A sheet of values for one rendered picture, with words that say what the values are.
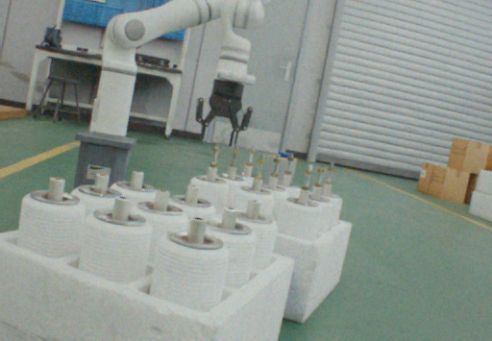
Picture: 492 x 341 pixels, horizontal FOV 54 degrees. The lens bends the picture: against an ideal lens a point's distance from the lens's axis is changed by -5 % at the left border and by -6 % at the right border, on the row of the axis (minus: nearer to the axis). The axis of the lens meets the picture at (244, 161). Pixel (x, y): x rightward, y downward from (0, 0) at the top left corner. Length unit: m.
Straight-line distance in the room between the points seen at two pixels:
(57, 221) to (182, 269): 0.21
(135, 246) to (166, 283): 0.08
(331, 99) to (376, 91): 0.61
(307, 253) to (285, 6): 5.56
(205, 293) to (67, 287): 0.18
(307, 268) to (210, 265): 0.50
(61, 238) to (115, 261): 0.11
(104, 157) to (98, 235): 0.66
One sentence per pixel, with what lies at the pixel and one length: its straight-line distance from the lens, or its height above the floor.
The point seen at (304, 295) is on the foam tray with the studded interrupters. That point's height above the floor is 0.07.
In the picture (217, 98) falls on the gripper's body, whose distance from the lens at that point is 1.24.
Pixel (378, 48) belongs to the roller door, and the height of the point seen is 1.57.
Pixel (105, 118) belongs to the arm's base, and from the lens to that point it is 1.35.
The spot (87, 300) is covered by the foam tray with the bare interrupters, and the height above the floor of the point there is 0.15.
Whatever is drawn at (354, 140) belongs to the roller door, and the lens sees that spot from 6.60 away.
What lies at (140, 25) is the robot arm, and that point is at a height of 0.60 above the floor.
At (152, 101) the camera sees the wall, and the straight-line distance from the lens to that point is 6.32.
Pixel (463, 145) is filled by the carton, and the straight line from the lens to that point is 5.05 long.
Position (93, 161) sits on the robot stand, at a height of 0.24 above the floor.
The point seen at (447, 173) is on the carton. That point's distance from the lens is 4.91.
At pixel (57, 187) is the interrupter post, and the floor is 0.27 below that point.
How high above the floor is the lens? 0.43
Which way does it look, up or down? 5 degrees down
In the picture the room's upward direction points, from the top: 11 degrees clockwise
